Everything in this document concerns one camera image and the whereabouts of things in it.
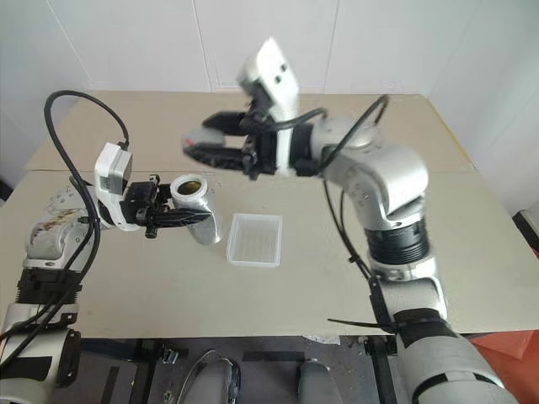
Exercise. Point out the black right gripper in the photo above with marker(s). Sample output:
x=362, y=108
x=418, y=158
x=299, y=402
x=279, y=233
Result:
x=263, y=151

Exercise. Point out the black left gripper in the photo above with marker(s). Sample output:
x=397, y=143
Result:
x=139, y=202

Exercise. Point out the grey jar lid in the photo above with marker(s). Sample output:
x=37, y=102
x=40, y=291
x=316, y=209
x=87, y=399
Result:
x=203, y=137

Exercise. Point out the silver metal jar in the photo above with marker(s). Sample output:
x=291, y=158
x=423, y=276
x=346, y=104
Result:
x=198, y=198

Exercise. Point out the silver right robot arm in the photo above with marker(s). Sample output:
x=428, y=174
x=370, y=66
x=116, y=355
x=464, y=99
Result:
x=381, y=168

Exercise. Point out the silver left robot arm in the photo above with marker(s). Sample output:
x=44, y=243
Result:
x=46, y=248

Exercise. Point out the clear plastic box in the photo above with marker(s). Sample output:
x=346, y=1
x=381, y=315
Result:
x=254, y=244

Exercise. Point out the small metal caster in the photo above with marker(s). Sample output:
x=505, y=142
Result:
x=170, y=354

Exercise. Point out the dark grey rounded shape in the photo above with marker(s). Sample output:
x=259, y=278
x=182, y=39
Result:
x=313, y=383
x=215, y=383

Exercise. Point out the orange plastic sheet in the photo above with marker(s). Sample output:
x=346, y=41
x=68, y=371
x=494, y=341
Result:
x=509, y=357

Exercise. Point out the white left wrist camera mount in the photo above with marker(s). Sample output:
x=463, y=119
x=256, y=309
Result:
x=110, y=168

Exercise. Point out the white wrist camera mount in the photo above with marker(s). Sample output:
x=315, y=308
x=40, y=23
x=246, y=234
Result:
x=279, y=80
x=110, y=168

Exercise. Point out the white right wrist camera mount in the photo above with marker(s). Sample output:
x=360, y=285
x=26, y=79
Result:
x=279, y=80

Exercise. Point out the black table frame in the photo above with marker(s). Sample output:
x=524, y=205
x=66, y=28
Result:
x=141, y=370

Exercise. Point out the black object at wall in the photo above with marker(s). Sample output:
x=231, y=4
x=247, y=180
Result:
x=5, y=189

